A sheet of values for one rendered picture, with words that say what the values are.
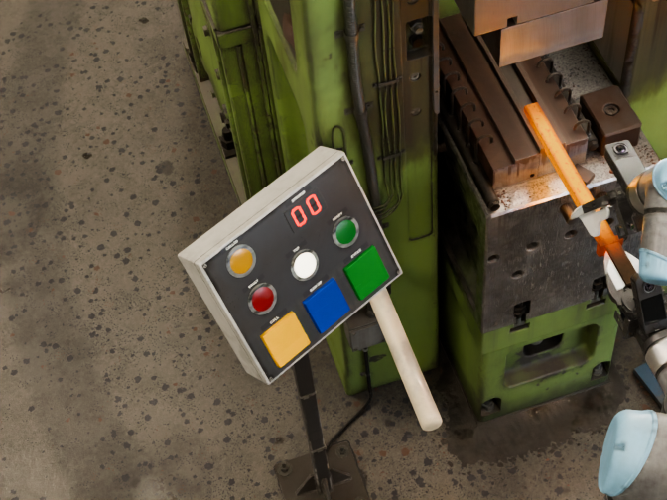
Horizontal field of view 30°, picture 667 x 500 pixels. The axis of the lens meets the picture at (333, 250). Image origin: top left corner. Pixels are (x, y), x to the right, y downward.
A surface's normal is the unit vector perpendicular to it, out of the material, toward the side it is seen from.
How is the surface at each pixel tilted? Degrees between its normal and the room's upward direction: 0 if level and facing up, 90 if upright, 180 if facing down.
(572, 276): 90
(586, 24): 90
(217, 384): 0
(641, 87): 90
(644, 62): 90
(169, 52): 0
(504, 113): 0
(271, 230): 60
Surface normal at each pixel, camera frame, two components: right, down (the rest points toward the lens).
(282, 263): 0.55, 0.21
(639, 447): -0.18, -0.27
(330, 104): 0.31, 0.77
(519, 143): -0.07, -0.57
